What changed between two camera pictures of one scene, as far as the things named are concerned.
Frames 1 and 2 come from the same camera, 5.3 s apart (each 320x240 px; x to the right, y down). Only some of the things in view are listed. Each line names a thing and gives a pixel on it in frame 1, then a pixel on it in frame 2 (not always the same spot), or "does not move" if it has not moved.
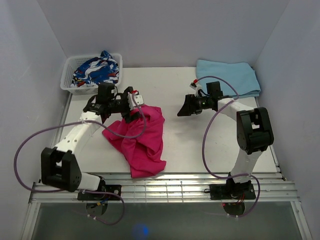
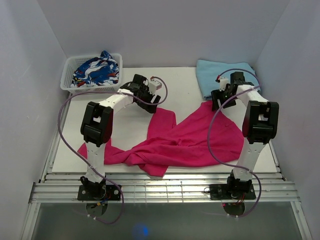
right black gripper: x=187 y=109 -> x=217 y=95
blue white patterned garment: x=103 y=68 does not move
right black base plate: x=232 y=191 does not move
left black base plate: x=116 y=189 does not move
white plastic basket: x=72 y=63 does not move
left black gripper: x=126 y=116 -> x=150 y=108
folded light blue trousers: x=241 y=74 does not move
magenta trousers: x=144 y=153 -> x=208 y=134
